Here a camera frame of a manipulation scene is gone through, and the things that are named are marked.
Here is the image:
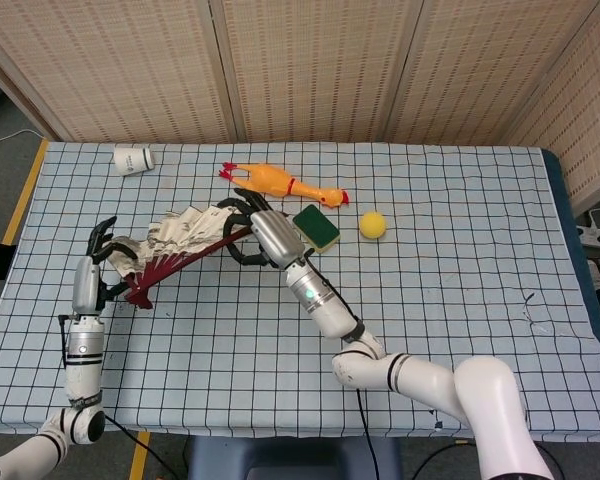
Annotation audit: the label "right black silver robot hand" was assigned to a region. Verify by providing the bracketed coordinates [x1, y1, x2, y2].
[217, 192, 306, 269]

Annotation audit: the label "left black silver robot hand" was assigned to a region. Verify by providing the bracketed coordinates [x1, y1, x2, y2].
[71, 216, 131, 319]

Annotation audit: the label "paper folding fan red ribs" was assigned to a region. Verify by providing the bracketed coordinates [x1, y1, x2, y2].
[99, 204, 254, 310]

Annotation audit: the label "green yellow scouring sponge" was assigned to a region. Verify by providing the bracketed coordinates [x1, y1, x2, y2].
[292, 203, 342, 254]

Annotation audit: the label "yellow rubber chicken toy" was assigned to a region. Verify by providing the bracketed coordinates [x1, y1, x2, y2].
[218, 161, 352, 208]

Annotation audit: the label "yellow foam ball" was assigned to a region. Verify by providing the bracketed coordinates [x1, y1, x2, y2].
[358, 211, 389, 241]

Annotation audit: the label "blue checkered tablecloth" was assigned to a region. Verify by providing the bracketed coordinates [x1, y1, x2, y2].
[0, 140, 600, 439]

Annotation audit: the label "white paper cup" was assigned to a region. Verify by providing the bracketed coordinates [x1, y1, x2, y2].
[112, 145, 156, 178]

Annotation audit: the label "white floor cable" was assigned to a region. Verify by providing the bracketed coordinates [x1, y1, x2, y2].
[0, 128, 46, 151]

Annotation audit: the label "black floor cable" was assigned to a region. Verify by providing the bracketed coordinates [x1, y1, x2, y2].
[412, 438, 481, 480]

